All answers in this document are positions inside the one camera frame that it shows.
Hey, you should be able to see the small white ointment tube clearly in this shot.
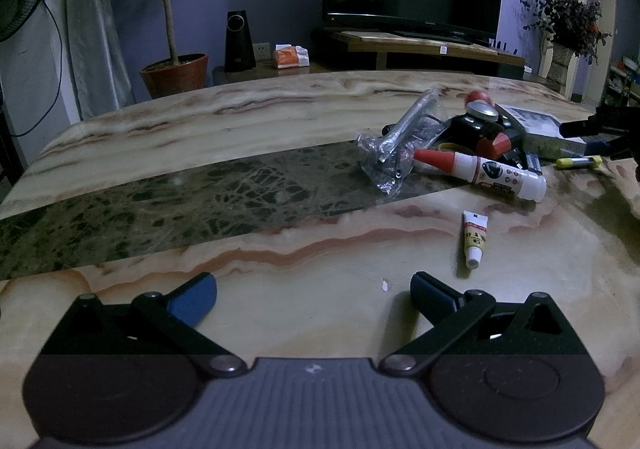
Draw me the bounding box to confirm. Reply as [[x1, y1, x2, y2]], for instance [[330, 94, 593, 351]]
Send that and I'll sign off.
[[461, 210, 489, 270]]

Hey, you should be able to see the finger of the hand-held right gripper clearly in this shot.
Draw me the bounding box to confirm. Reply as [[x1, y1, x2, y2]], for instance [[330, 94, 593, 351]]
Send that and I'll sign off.
[[585, 131, 640, 160], [558, 104, 640, 138]]

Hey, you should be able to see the small printed cardboard box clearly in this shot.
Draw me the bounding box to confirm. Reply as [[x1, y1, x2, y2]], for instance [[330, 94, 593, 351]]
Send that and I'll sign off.
[[495, 104, 587, 160]]

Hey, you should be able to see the silver metal wrench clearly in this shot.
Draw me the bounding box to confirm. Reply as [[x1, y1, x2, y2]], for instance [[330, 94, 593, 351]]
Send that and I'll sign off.
[[378, 93, 438, 166]]

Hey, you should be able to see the yellow marker pen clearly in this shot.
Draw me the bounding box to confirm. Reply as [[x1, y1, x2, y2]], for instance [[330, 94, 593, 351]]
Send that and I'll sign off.
[[555, 155, 604, 170]]

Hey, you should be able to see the pale flower vase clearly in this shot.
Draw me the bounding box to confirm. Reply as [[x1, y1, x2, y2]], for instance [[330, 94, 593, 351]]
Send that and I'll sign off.
[[546, 43, 576, 86]]

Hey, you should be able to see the clear plastic bag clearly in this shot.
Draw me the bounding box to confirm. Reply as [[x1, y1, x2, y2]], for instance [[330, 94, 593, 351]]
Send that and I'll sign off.
[[356, 89, 447, 202]]

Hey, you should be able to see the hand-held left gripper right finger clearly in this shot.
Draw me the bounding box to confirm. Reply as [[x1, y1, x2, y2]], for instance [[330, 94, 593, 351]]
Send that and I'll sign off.
[[378, 271, 591, 376]]

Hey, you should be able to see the low dark wooden cabinet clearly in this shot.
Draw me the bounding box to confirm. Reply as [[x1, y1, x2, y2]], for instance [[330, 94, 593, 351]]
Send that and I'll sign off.
[[211, 60, 331, 88]]

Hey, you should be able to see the dark leafy plant in vase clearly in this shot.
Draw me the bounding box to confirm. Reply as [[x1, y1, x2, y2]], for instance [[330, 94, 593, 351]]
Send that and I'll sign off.
[[517, 0, 613, 66]]

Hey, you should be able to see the black speaker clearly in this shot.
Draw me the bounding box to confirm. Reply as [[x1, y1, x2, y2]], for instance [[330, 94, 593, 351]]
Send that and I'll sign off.
[[224, 10, 257, 73]]

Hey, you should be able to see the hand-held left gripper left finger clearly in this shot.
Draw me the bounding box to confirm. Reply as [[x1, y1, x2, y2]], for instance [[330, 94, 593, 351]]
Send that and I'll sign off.
[[40, 273, 248, 376]]

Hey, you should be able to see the white glue bottle red cap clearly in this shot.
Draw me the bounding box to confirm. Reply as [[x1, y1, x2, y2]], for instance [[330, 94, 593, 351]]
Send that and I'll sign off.
[[413, 148, 548, 204]]

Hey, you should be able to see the cluttered storage shelf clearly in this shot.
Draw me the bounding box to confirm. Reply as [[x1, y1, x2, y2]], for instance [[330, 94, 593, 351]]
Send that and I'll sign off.
[[601, 55, 640, 110]]

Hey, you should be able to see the translucent grey curtain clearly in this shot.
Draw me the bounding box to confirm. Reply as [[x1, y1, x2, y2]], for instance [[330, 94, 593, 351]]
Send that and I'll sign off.
[[64, 0, 137, 120]]

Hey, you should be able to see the wooden television stand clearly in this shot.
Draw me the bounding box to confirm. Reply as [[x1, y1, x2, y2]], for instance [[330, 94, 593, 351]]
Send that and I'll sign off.
[[312, 27, 527, 78]]

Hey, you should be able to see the black fan cable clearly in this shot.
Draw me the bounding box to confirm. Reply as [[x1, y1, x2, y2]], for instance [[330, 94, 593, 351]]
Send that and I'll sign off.
[[7, 0, 65, 138]]

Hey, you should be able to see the red cylinder with black end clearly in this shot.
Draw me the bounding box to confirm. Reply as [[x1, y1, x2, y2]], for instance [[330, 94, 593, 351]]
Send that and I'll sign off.
[[475, 129, 523, 162]]

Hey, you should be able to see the orange tissue pack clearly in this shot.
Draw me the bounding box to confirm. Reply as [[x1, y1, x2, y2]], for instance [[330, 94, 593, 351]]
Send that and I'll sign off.
[[273, 43, 310, 70]]

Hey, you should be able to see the black gadget with metal cap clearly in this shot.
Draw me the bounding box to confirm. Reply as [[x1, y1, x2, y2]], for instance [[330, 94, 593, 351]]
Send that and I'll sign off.
[[446, 101, 503, 152]]

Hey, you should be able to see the terracotta plant pot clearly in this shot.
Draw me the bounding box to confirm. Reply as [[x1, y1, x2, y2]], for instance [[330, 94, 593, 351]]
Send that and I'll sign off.
[[138, 53, 210, 100]]

